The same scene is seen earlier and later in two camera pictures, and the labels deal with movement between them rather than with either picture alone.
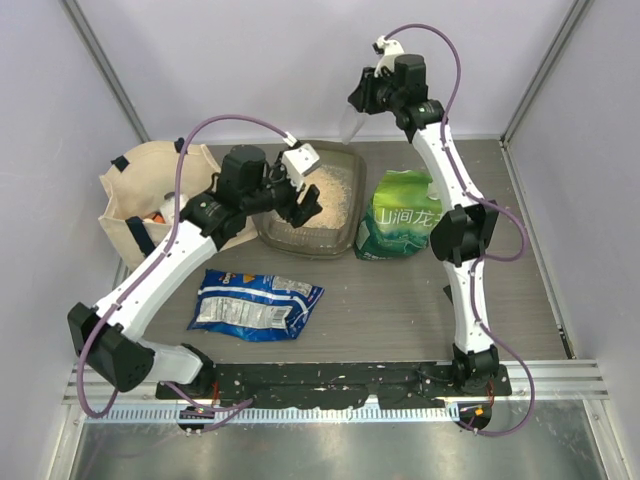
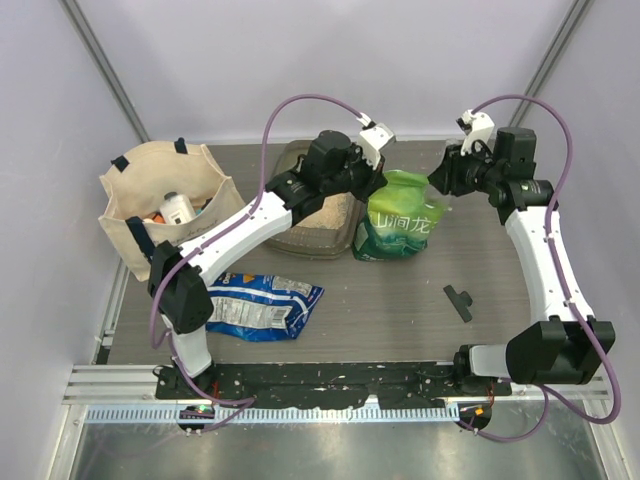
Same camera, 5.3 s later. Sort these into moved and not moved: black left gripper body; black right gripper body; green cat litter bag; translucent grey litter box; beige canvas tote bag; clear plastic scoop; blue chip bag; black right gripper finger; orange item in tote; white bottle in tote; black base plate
Moved: black right gripper body; black left gripper body; black right gripper finger; clear plastic scoop
Not moved: blue chip bag; beige canvas tote bag; orange item in tote; black base plate; translucent grey litter box; green cat litter bag; white bottle in tote
